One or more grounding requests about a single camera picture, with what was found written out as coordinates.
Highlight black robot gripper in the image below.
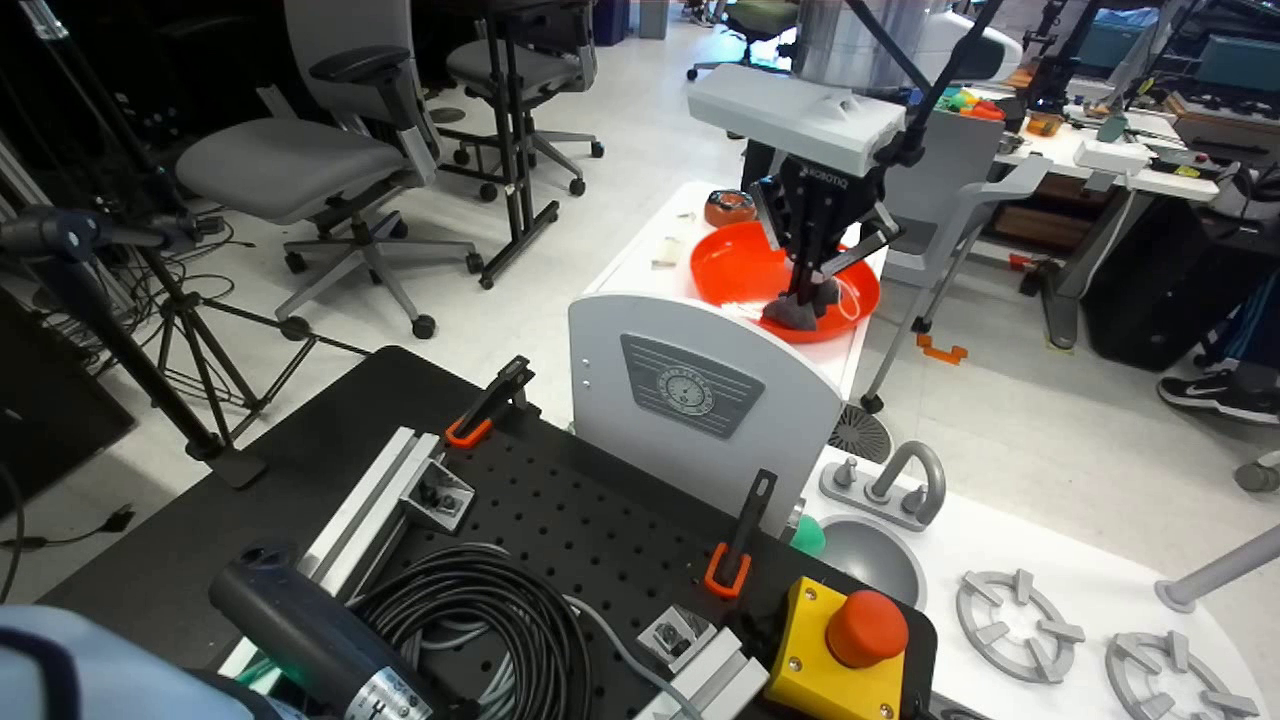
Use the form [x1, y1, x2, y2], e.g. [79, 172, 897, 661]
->
[740, 137, 901, 325]

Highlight grey plush toy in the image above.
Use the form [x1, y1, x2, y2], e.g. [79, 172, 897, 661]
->
[759, 290, 846, 337]

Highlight orange round plate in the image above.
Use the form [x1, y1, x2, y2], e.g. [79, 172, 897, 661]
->
[689, 216, 887, 349]

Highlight white toy kitchen cabinet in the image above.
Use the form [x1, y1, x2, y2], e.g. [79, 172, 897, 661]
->
[582, 176, 897, 415]

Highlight grey toy faucet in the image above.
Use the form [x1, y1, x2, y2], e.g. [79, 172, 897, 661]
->
[815, 437, 953, 533]

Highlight grey toy sink bowl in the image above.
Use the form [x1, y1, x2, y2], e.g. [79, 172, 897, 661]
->
[813, 516, 927, 614]

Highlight white toy stove top panel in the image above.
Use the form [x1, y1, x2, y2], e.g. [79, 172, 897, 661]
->
[785, 443, 1272, 720]

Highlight grey toy stove burner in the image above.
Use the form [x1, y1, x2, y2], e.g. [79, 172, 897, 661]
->
[953, 565, 1088, 690]
[1102, 627, 1264, 720]

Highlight brown small bowl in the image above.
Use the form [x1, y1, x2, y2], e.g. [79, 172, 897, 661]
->
[700, 185, 764, 229]

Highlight grey round floor base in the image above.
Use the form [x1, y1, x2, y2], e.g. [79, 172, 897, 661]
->
[829, 396, 901, 464]

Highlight grey four legged chair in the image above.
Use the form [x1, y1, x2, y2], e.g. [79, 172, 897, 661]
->
[851, 108, 1059, 421]

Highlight grey curved kitchen panel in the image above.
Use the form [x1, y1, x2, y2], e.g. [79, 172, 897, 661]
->
[563, 291, 851, 539]

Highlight black metal floor stand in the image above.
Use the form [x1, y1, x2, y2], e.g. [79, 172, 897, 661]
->
[468, 0, 568, 298]

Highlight white work table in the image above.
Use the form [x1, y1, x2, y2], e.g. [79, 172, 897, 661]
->
[994, 98, 1240, 361]

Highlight black perforated robot table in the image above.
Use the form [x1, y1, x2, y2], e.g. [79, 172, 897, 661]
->
[38, 341, 944, 720]

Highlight yellow emergency stop box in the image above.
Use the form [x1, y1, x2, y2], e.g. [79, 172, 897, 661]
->
[764, 572, 918, 720]

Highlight dark grey office chair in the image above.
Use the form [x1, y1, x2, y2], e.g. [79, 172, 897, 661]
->
[439, 0, 611, 205]

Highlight aluminium extrusion bar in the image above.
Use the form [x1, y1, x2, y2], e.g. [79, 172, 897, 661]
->
[638, 622, 779, 720]
[296, 424, 443, 605]

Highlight black sneaker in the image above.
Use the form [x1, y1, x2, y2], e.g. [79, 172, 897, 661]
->
[1154, 364, 1280, 432]

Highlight grey support tube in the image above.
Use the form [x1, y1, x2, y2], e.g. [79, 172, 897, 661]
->
[1154, 522, 1280, 622]

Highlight light grey office chair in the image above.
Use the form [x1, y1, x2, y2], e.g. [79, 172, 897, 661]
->
[173, 0, 488, 346]

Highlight dark blue cylindrical housing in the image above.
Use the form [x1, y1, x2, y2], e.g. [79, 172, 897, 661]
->
[206, 543, 406, 714]

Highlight black tripod stand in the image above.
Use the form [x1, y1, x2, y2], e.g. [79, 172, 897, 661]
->
[0, 205, 380, 464]

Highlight black box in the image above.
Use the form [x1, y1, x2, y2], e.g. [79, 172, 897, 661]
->
[0, 286, 141, 524]

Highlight black stand pole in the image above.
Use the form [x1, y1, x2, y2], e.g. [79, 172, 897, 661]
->
[13, 0, 180, 226]

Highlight pale blue blurred object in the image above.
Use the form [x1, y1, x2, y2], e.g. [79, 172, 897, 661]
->
[0, 599, 241, 720]

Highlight orange handled black clamp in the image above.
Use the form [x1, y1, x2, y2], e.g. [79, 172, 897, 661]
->
[700, 464, 785, 605]
[439, 352, 542, 458]

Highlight metal bracket with tag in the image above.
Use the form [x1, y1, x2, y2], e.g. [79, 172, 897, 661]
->
[406, 464, 481, 533]
[632, 605, 713, 671]

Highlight black cable coil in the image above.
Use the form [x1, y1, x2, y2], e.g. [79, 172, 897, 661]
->
[349, 539, 591, 720]

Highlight black floor cable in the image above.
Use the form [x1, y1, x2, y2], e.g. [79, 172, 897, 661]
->
[0, 458, 141, 608]

